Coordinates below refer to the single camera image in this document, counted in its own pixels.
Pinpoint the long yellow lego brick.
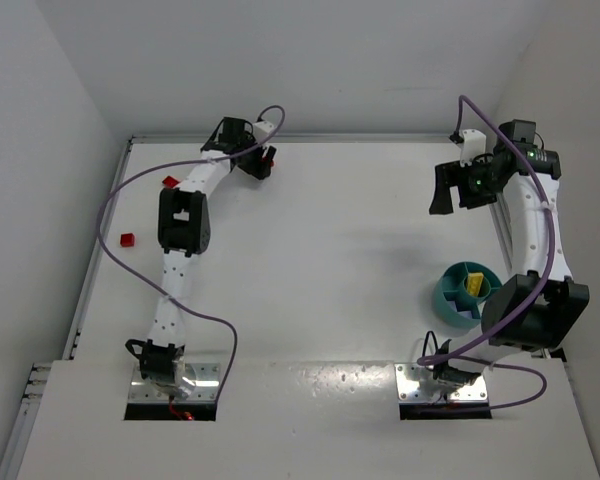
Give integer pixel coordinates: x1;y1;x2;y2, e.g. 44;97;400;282
465;272;485;298

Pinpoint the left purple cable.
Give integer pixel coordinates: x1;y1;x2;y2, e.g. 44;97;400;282
98;104;286;396

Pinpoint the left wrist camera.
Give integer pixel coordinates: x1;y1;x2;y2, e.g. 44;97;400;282
252;120;276;145

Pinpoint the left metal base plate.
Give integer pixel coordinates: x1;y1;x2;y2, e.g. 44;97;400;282
127;363;221;404

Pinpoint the teal divided round container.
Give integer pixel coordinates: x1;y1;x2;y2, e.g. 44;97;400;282
432;261;502;330

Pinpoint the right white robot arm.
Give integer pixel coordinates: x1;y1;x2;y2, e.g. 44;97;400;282
429;120;590;385

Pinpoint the metal base plate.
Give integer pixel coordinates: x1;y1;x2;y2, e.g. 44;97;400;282
394;363;489;406
127;363;221;404

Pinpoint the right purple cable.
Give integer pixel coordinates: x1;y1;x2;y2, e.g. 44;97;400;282
417;94;556;414

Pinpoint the small red lego brick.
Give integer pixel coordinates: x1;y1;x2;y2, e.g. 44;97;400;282
119;233;135;248

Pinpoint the purple cable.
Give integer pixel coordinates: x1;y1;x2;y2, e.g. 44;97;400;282
417;94;556;414
98;104;286;396

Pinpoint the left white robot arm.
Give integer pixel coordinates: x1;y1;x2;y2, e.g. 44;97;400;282
125;117;277;399

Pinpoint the red lego brick left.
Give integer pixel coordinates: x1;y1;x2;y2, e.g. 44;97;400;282
162;176;180;188

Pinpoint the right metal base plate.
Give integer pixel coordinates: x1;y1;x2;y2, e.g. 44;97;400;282
394;363;489;406

